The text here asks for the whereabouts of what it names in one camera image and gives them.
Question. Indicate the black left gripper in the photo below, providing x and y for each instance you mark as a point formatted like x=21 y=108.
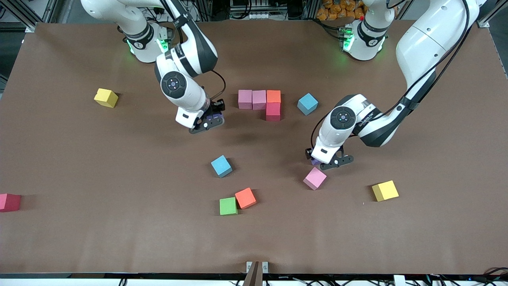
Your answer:
x=308 y=153

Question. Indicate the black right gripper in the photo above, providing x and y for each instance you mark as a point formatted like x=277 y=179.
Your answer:
x=216 y=107

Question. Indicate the purple foam cube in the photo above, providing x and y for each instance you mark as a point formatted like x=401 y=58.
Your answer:
x=214 y=118
x=315 y=161

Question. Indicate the pink foam cube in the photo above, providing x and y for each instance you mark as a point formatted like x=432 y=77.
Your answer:
x=259 y=100
x=245 y=100
x=314 y=178

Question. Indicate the red foam cube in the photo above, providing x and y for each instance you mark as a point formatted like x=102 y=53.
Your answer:
x=273 y=111
x=8 y=202

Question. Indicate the orange foam cube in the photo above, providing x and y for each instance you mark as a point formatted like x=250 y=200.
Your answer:
x=245 y=198
x=273 y=96

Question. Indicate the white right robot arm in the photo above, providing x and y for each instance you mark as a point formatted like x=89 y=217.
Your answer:
x=119 y=12

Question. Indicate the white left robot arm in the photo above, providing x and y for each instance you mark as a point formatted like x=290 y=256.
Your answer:
x=420 y=43

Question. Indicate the blue foam cube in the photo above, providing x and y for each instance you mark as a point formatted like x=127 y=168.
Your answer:
x=307 y=104
x=221 y=166

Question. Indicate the yellow foam cube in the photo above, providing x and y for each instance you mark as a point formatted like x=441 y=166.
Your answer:
x=385 y=190
x=106 y=98

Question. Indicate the green foam cube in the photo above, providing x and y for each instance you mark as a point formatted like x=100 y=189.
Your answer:
x=228 y=206

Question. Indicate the white power strip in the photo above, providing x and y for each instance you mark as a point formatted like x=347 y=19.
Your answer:
x=260 y=16

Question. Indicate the brown paper table cover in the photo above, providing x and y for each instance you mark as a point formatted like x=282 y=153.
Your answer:
x=119 y=159

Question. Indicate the brown wooden strip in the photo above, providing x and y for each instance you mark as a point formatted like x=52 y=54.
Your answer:
x=254 y=276

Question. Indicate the bag of orange items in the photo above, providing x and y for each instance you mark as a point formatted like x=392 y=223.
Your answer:
x=337 y=8

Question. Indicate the small white plastic box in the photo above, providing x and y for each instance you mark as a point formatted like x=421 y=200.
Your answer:
x=399 y=280

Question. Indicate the small metal table bracket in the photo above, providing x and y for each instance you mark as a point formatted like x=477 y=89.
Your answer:
x=249 y=266

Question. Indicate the aluminium frame rail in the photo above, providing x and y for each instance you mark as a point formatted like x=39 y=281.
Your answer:
x=39 y=12
x=498 y=10

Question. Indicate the metal corner bracket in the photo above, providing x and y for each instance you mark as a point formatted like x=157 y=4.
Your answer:
x=31 y=28
x=483 y=23

